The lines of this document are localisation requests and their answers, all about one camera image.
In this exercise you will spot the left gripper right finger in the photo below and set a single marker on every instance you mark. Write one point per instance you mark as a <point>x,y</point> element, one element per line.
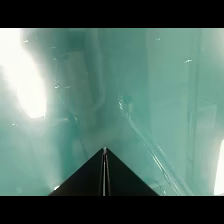
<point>124,181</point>

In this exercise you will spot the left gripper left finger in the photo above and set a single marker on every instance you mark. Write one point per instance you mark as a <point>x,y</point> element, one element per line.
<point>87,181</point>

